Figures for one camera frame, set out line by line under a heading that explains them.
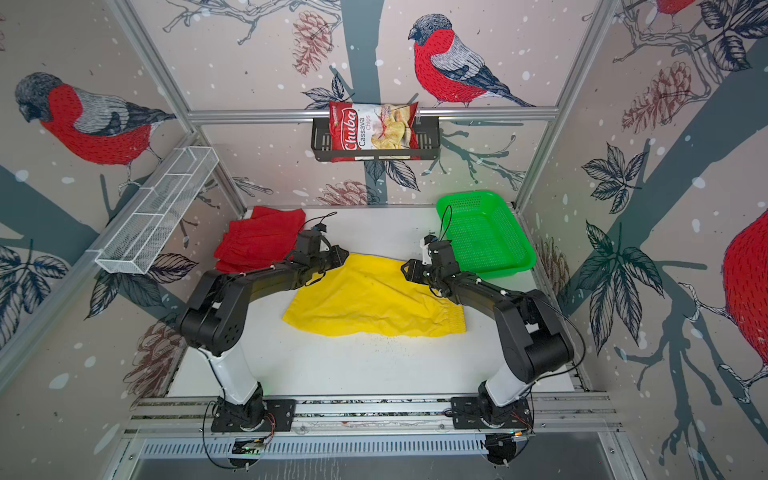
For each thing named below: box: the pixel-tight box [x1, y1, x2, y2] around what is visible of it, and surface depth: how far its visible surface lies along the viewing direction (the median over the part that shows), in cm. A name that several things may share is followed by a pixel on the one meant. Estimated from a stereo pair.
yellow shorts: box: [283, 253, 467, 337], surface depth 92 cm
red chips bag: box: [329, 101, 420, 163], surface depth 90 cm
